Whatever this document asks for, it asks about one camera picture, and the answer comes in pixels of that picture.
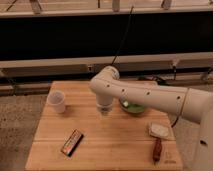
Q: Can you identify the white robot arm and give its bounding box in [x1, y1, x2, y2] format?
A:
[89, 66, 213, 171]

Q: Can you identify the green bowl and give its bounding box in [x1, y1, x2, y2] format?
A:
[119, 99, 145, 114]

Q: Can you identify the wooden cutting board table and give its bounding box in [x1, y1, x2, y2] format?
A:
[25, 81, 183, 171]

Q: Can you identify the dark candy bar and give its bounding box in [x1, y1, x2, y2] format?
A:
[61, 129, 84, 157]

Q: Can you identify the white plastic cup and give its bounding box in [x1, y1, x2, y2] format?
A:
[47, 90, 65, 113]

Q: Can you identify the white wrapped packet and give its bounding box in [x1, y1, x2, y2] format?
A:
[149, 123, 169, 139]

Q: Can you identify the brown sausage toy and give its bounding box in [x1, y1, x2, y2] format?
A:
[152, 138, 162, 163]

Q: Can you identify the black hanging cable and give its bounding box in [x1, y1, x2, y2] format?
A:
[109, 5, 135, 67]

